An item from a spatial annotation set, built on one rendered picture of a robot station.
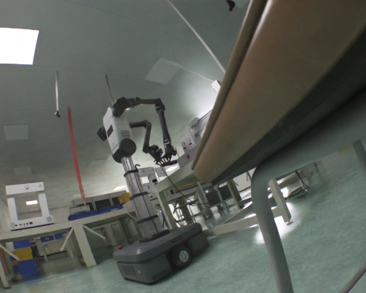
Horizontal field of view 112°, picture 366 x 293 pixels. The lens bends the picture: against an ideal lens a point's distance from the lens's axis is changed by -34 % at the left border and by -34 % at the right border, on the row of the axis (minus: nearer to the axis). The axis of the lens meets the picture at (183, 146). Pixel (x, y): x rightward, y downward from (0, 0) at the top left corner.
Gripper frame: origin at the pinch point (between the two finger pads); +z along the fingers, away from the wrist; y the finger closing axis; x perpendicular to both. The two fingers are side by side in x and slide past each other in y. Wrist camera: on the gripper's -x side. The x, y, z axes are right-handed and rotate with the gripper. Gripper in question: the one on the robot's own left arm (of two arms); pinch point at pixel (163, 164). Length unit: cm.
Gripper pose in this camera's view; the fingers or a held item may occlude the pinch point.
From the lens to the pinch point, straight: 187.8
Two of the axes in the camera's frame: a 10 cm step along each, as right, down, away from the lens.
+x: -4.6, 5.2, -7.2
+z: 7.0, 7.1, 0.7
